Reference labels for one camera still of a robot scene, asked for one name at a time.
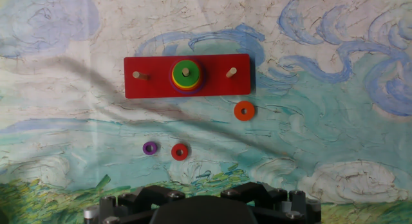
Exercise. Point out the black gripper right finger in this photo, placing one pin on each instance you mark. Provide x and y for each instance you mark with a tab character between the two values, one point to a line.
273	198

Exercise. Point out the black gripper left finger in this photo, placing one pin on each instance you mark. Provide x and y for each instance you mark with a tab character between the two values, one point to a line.
135	201

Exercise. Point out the red Hanoi base board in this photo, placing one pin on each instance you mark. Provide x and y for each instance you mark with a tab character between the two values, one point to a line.
151	89

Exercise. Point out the landscape painting print cloth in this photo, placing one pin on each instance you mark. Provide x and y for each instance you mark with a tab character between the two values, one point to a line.
64	105

